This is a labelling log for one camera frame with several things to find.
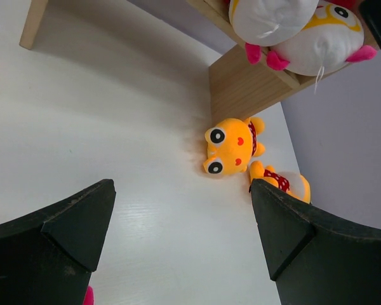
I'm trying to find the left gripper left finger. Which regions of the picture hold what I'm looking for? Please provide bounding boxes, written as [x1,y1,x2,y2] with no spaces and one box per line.
[0,179,116,304]

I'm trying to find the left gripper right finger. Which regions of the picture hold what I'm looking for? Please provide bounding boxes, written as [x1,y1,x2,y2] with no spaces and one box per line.
[250,179,381,304]

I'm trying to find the white pink plush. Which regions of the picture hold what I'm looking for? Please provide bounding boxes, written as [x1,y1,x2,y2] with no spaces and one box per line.
[266,1,377,83]
[83,286,95,305]
[228,0,318,65]

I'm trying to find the wooden shelf unit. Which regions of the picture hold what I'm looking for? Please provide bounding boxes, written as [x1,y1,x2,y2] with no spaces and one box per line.
[18,0,378,126]

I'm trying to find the orange plush far right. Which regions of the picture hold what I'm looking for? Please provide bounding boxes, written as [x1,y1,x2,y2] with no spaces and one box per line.
[249,161,311,204]

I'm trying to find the orange plush facing up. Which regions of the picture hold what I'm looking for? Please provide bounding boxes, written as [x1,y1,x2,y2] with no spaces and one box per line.
[203,117,265,175]

